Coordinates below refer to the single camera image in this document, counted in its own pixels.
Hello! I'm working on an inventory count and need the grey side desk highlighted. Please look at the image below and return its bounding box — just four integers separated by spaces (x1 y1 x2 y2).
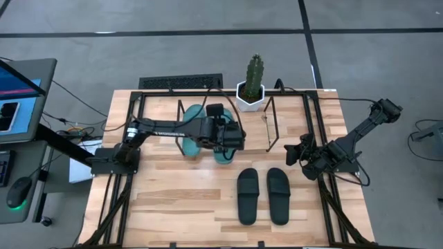
0 140 49 224

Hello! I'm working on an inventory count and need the black floor cable loop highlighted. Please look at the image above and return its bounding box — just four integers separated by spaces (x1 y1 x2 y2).
407 119 443 163

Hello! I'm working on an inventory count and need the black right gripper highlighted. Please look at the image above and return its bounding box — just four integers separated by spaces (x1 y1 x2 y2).
286 133 333 181

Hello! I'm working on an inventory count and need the white hexagonal plant pot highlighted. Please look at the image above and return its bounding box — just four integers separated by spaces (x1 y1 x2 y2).
235 80 266 113

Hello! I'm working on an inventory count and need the thin black floor cable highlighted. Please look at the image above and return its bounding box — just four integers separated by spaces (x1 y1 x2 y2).
51 80 109 119

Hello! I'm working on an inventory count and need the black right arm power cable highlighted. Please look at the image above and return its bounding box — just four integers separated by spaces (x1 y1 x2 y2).
316 95 379 105

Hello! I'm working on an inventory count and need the green slide sandal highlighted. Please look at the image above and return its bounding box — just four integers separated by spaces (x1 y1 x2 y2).
181 103 208 158
213 107 237 165

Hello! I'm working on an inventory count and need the black support beam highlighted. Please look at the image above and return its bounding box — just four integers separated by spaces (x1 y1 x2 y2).
34 123 94 167

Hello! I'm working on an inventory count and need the black cable behind pot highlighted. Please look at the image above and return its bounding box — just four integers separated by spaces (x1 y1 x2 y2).
274 78 295 93

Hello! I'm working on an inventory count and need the grey-framed computer monitor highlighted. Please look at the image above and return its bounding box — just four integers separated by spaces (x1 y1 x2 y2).
0 57 58 145

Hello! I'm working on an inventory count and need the black keyboard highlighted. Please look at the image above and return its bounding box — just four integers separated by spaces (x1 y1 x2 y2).
0 150 15 187
138 73 224 90

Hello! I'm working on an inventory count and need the black computer mouse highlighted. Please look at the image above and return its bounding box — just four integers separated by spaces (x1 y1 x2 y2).
6 176 33 210

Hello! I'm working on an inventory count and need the green cactus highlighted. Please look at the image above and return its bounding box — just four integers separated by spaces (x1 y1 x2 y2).
244 53 265 100

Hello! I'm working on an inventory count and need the grey desk leg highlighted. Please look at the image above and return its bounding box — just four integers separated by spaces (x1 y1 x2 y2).
411 120 443 142

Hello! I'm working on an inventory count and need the black slide sandal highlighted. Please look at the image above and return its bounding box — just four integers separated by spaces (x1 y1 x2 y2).
266 167 291 226
236 167 260 226

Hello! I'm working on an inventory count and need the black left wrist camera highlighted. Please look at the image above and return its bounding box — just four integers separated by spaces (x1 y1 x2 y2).
206 103 225 122

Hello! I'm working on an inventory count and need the white box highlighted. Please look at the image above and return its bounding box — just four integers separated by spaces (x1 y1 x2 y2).
69 140 95 184

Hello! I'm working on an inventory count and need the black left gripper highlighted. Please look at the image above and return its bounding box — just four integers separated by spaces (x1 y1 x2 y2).
202 119 246 152

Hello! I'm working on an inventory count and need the black metal table frame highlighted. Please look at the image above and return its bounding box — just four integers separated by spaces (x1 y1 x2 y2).
81 89 378 249

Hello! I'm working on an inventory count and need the yellow and black cable bundle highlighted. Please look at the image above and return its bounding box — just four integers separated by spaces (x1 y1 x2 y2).
55 126 89 140

